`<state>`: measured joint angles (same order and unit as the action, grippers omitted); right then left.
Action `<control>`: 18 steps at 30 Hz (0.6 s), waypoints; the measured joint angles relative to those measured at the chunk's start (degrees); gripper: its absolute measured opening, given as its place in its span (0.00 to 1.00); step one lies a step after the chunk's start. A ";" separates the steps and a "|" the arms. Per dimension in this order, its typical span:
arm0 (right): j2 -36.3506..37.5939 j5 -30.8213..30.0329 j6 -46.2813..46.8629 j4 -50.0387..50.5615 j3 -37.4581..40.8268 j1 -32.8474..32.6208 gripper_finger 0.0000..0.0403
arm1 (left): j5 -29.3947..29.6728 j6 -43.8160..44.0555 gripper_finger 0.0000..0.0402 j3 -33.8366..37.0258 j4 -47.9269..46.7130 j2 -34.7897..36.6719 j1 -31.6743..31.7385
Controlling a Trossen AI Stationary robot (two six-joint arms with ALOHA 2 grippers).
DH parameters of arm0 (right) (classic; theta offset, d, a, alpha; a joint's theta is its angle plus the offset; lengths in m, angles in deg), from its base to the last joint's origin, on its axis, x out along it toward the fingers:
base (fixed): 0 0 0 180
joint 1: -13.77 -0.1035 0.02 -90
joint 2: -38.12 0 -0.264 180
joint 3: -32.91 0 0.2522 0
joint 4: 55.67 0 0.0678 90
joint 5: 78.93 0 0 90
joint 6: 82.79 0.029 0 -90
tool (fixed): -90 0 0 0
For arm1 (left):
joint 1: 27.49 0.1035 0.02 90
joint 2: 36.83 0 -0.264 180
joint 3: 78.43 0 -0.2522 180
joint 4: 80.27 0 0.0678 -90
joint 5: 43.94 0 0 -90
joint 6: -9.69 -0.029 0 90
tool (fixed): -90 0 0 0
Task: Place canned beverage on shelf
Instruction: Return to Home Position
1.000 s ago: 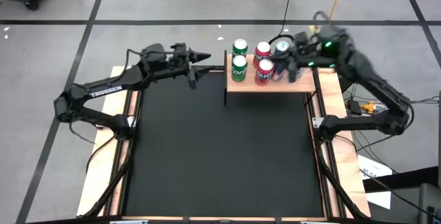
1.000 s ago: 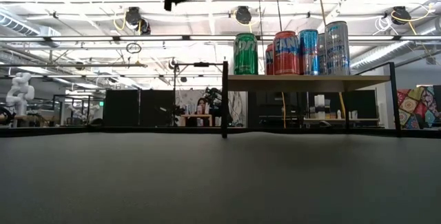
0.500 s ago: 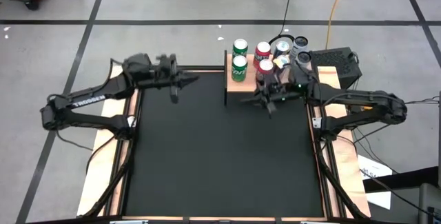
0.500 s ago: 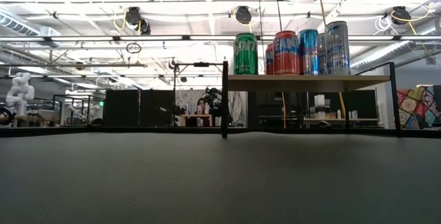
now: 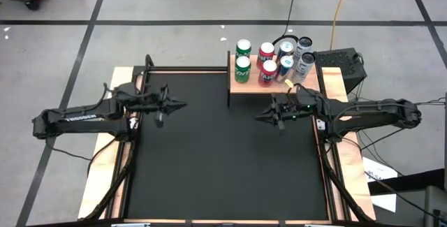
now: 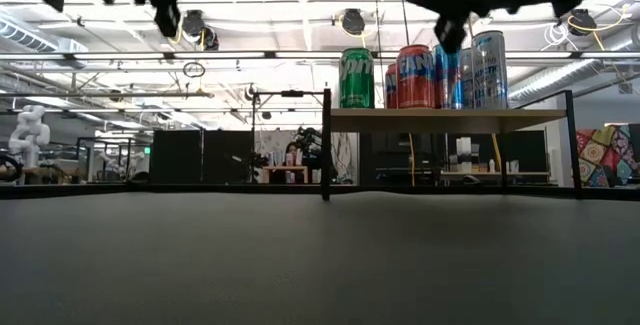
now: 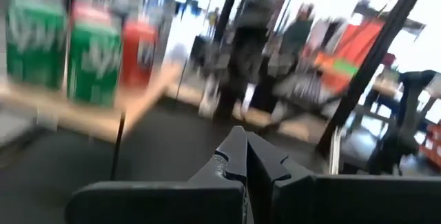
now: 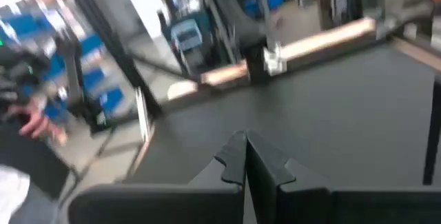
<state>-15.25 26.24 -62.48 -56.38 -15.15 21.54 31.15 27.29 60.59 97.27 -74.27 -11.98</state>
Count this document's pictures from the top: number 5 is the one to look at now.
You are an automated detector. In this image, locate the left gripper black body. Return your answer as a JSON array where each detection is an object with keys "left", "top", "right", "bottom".
[{"left": 139, "top": 84, "right": 169, "bottom": 129}]

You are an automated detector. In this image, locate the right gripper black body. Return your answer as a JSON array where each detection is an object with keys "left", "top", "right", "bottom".
[{"left": 271, "top": 94, "right": 318, "bottom": 130}]

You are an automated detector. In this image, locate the orange Fanta can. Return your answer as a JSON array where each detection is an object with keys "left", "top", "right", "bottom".
[
  {"left": 257, "top": 41, "right": 276, "bottom": 64},
  {"left": 257, "top": 58, "right": 278, "bottom": 87}
]

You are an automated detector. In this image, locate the blue silver Red Bull can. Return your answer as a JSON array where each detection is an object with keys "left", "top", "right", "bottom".
[
  {"left": 274, "top": 54, "right": 295, "bottom": 84},
  {"left": 277, "top": 41, "right": 295, "bottom": 59}
]

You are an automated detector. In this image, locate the green Sprite can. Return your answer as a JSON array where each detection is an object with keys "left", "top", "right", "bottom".
[
  {"left": 234, "top": 55, "right": 252, "bottom": 84},
  {"left": 235, "top": 38, "right": 252, "bottom": 59}
]

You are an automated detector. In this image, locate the wooden shelf board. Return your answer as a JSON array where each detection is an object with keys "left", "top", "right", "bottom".
[{"left": 226, "top": 50, "right": 321, "bottom": 108}]

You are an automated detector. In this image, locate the black computer tower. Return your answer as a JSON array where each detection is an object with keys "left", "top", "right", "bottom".
[{"left": 314, "top": 47, "right": 368, "bottom": 95}]

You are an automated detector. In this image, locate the white paper sheet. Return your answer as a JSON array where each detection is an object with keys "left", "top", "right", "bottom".
[
  {"left": 362, "top": 156, "right": 399, "bottom": 183},
  {"left": 369, "top": 192, "right": 398, "bottom": 214}
]

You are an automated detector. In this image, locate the long black bar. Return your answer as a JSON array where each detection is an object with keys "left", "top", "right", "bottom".
[{"left": 367, "top": 168, "right": 447, "bottom": 197}]

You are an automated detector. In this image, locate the grey box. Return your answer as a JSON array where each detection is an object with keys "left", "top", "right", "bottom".
[{"left": 423, "top": 184, "right": 447, "bottom": 227}]

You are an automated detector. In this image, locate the black looped floor cable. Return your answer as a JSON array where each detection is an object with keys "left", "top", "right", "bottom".
[{"left": 271, "top": 0, "right": 301, "bottom": 46}]

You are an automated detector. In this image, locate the black aluminium table frame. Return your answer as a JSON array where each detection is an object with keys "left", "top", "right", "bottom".
[{"left": 78, "top": 54, "right": 376, "bottom": 227}]

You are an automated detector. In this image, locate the yellow floor cable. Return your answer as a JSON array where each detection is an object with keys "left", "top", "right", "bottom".
[{"left": 330, "top": 0, "right": 352, "bottom": 50}]

